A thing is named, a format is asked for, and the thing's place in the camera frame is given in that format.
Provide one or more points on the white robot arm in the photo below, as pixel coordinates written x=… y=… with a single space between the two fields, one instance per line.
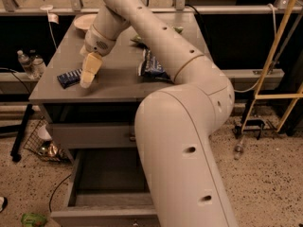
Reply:
x=185 y=192

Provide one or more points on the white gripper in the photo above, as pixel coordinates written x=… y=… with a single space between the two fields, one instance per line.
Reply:
x=97 y=42

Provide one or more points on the open grey bottom drawer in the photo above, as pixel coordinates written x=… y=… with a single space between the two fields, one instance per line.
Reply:
x=107 y=188

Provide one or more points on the grey wooden drawer cabinet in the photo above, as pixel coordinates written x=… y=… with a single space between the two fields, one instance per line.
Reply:
x=116 y=79

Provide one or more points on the blue rxbar blueberry bar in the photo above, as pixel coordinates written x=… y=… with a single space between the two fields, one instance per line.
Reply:
x=69 y=78

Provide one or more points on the closed grey upper drawer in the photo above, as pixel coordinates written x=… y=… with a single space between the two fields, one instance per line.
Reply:
x=92 y=135

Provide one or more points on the white ceramic bowl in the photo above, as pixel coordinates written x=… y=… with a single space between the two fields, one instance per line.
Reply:
x=84 y=22

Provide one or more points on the plastic bottle on floor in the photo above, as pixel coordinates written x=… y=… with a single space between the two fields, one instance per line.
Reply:
x=238 y=150

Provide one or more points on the black wire basket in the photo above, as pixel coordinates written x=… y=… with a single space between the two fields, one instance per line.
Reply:
x=41 y=144

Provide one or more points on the round metal drawer knob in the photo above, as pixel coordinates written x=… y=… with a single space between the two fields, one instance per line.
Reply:
x=132 y=137

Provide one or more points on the clear plastic water bottle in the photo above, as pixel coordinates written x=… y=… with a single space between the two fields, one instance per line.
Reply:
x=25 y=62

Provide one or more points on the green chip bag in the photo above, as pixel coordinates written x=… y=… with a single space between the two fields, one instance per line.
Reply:
x=138 y=40

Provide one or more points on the black tripod leg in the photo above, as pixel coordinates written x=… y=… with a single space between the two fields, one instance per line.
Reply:
x=16 y=156

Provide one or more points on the green bag on floor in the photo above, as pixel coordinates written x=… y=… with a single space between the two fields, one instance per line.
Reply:
x=33 y=220

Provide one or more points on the blue Kettle chip bag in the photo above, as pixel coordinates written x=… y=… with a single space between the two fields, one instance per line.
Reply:
x=150 y=67

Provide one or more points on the metal railing bar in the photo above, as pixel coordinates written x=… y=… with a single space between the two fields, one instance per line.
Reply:
x=202 y=9

